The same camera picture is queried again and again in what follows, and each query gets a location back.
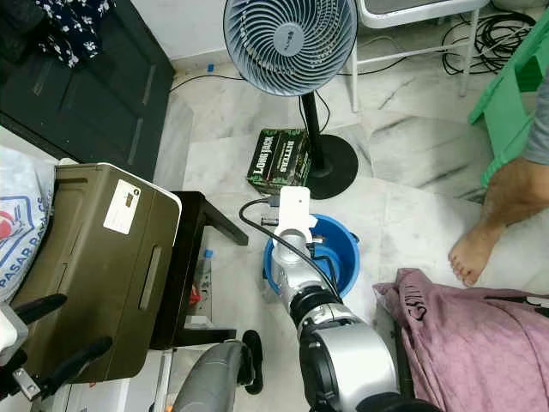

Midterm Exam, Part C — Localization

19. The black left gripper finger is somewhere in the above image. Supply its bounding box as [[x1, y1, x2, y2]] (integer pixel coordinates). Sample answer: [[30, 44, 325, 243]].
[[22, 294, 69, 327], [41, 336, 115, 401]]

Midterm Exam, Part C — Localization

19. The olive brown hard case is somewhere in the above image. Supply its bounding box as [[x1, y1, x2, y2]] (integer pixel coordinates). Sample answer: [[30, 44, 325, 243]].
[[9, 161, 183, 385]]

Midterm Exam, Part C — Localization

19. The white printed plastic bag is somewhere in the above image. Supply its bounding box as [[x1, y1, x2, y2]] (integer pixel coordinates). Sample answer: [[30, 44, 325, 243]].
[[0, 146, 59, 301]]

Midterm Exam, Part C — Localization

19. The black wooden stool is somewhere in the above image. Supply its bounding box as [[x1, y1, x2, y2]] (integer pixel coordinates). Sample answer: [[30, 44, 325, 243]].
[[150, 191, 250, 351]]

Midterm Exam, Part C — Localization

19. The dark panelled cabinet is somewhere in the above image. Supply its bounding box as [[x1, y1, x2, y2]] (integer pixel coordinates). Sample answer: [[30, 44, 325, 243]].
[[0, 0, 175, 164]]

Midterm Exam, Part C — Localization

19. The green Long Jack carton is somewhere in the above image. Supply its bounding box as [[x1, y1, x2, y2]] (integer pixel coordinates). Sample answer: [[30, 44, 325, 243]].
[[246, 129, 312, 194]]

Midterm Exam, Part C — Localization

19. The navy floral cloth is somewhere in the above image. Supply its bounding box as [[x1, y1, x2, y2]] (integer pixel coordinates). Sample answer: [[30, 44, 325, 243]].
[[39, 0, 108, 70]]

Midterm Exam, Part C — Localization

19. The blue plastic bucket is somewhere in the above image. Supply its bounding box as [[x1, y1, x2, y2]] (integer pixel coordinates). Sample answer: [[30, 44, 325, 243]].
[[263, 213, 361, 300]]

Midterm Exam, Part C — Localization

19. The grey standing fan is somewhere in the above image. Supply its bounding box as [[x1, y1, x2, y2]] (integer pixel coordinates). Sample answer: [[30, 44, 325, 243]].
[[223, 0, 359, 200]]

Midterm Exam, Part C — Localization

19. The maroon printed blanket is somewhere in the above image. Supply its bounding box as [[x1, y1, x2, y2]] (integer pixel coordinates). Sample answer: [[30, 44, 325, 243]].
[[373, 268, 549, 412]]

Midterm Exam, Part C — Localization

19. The white metal-legged table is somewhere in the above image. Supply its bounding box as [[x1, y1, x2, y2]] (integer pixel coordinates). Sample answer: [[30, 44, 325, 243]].
[[347, 0, 494, 112]]

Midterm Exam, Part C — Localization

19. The green plastic chair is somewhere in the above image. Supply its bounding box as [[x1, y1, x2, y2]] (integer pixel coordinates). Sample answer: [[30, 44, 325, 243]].
[[469, 9, 549, 188]]

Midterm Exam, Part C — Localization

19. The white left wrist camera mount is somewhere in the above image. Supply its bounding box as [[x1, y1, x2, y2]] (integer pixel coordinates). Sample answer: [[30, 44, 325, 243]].
[[0, 302, 28, 379]]

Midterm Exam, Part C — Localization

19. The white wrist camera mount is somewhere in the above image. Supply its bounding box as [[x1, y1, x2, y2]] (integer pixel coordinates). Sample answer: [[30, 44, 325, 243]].
[[0, 302, 28, 379], [276, 186, 312, 254]]

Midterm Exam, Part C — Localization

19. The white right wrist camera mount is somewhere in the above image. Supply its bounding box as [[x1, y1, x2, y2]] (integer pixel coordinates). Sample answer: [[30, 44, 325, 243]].
[[276, 186, 312, 254]]

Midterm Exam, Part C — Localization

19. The black fan power cable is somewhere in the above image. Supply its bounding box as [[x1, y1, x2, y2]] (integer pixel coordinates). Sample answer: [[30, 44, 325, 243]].
[[170, 64, 245, 94]]

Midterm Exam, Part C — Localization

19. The black coiled cable bundle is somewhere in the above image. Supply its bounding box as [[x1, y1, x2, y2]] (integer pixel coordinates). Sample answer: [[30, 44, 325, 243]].
[[442, 10, 537, 76]]

